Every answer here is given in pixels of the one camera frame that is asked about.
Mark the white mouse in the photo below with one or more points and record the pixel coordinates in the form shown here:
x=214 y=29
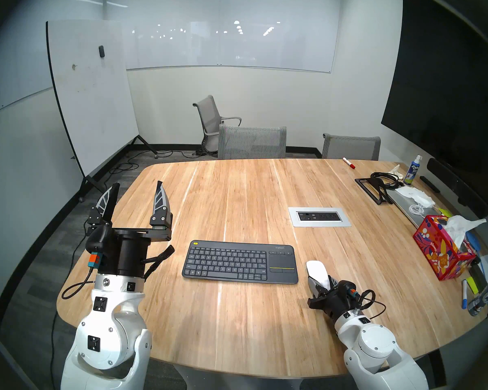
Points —
x=318 y=271

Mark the silver table power outlet box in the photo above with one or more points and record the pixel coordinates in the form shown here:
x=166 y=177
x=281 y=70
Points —
x=319 y=216

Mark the grey black can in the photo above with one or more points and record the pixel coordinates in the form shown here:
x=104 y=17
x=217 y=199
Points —
x=484 y=297

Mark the low grey mesh chair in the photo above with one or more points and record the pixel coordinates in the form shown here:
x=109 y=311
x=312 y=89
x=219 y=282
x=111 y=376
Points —
x=351 y=148

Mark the black video sound bar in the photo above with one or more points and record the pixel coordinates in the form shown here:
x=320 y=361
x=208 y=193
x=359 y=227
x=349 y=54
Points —
x=459 y=188

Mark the white tissue sticking out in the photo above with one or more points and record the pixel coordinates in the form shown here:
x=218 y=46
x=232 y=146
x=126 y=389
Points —
x=459 y=226

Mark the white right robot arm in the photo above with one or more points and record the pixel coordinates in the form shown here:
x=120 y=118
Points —
x=374 y=348

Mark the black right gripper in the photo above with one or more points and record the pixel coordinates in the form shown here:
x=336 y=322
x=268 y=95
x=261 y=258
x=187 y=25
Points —
x=339 y=302

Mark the red whiteboard marker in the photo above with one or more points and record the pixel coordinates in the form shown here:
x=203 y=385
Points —
x=348 y=163

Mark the glass wall whiteboard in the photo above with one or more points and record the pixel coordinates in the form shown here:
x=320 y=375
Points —
x=236 y=27

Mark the large black wall screen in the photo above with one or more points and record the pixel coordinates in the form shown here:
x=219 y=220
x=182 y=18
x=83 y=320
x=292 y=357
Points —
x=447 y=88

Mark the blue whiteboard marker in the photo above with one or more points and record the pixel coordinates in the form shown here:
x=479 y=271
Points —
x=464 y=295

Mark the whiteboard cleaner spray bottle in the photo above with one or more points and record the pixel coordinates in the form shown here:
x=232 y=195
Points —
x=412 y=174

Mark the grey office chair with armrests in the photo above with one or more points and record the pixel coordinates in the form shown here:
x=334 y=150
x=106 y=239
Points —
x=208 y=117

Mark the blue flat object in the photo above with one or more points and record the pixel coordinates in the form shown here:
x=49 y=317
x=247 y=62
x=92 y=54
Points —
x=473 y=241

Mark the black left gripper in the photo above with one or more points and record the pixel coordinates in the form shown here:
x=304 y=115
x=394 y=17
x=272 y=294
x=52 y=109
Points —
x=126 y=253

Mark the crumpled white tissue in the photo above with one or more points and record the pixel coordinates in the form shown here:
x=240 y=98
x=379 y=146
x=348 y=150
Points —
x=396 y=170

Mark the rolling white whiteboard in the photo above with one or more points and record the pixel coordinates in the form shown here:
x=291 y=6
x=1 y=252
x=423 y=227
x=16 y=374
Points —
x=93 y=96

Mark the red floral tissue box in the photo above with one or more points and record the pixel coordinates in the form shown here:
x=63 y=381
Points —
x=439 y=251

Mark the black laptop stand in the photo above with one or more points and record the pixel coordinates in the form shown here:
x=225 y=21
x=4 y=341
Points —
x=368 y=188

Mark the wide grey mesh chair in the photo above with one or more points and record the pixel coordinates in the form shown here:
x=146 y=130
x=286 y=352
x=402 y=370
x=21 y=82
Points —
x=252 y=143

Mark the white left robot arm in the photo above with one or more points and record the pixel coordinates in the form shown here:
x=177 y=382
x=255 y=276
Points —
x=105 y=340

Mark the white charger with cloth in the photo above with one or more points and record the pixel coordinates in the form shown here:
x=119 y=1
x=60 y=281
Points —
x=417 y=195

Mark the silver closed laptop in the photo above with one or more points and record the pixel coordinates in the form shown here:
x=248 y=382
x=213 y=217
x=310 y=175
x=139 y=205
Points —
x=404 y=212

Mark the yellow sticky notes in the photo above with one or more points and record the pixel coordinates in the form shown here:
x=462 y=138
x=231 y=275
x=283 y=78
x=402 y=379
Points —
x=444 y=213

